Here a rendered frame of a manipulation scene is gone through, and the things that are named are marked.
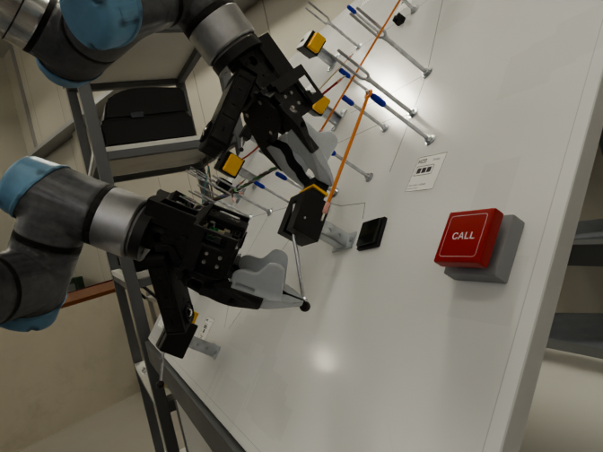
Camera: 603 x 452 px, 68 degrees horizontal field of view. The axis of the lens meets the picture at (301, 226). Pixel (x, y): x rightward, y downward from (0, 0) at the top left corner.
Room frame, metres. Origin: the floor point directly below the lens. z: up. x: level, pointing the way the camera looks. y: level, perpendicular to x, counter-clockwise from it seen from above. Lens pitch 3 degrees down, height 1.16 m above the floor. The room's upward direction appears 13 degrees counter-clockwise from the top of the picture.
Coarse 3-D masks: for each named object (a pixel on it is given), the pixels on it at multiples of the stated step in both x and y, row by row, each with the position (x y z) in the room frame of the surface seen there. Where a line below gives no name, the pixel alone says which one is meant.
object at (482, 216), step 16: (448, 224) 0.39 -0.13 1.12; (464, 224) 0.38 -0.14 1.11; (480, 224) 0.36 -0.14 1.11; (496, 224) 0.36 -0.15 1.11; (448, 240) 0.38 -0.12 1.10; (464, 240) 0.37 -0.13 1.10; (480, 240) 0.35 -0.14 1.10; (448, 256) 0.37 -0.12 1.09; (464, 256) 0.36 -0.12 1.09; (480, 256) 0.34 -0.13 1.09
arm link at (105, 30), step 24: (72, 0) 0.46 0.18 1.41; (96, 0) 0.45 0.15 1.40; (120, 0) 0.46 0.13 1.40; (144, 0) 0.48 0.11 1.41; (168, 0) 0.51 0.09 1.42; (72, 24) 0.48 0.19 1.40; (96, 24) 0.46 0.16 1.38; (120, 24) 0.47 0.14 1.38; (144, 24) 0.49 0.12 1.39; (168, 24) 0.53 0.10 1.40; (96, 48) 0.49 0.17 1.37; (120, 48) 0.53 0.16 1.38
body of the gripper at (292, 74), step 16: (240, 48) 0.55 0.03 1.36; (256, 48) 0.59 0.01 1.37; (272, 48) 0.59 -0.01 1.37; (224, 64) 0.56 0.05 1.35; (240, 64) 0.57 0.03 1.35; (256, 64) 0.59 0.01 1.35; (272, 64) 0.59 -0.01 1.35; (288, 64) 0.60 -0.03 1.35; (256, 80) 0.57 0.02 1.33; (272, 80) 0.59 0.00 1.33; (288, 80) 0.57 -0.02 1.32; (256, 96) 0.57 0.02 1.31; (272, 96) 0.55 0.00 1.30; (288, 96) 0.58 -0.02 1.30; (304, 96) 0.60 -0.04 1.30; (320, 96) 0.60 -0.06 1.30; (256, 112) 0.58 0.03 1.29; (272, 112) 0.56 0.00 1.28; (304, 112) 0.59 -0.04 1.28; (256, 128) 0.60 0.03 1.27; (272, 128) 0.58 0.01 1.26
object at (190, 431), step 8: (176, 400) 1.27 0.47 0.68; (184, 416) 1.19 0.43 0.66; (184, 424) 1.23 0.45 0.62; (192, 424) 1.10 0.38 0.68; (184, 432) 1.26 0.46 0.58; (192, 432) 1.13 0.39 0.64; (192, 440) 1.16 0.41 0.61; (200, 440) 1.04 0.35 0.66; (192, 448) 1.19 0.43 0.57; (200, 448) 1.07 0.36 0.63; (208, 448) 0.96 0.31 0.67
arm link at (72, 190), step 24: (24, 168) 0.50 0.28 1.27; (48, 168) 0.50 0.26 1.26; (0, 192) 0.49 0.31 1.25; (24, 192) 0.49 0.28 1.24; (48, 192) 0.49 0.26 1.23; (72, 192) 0.49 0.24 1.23; (96, 192) 0.50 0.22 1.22; (24, 216) 0.49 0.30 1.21; (48, 216) 0.49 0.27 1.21; (72, 216) 0.49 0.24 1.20; (48, 240) 0.49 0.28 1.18; (72, 240) 0.51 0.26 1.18
